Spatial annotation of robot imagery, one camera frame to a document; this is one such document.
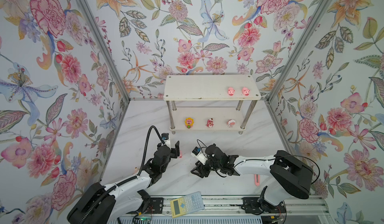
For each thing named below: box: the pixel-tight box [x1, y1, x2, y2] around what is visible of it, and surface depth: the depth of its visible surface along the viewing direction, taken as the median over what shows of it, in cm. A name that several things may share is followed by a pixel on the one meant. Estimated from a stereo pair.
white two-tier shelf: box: [163, 75, 261, 135], surface depth 96 cm
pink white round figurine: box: [227, 119, 236, 128], surface depth 95 cm
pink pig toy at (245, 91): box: [242, 86, 251, 96], surface depth 76 cm
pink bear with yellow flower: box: [185, 117, 195, 129], surface depth 97 cm
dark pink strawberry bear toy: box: [205, 117, 214, 128], surface depth 97 cm
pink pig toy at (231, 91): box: [227, 87, 236, 96], surface depth 76 cm
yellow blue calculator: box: [170, 191, 205, 219], surface depth 75 cm
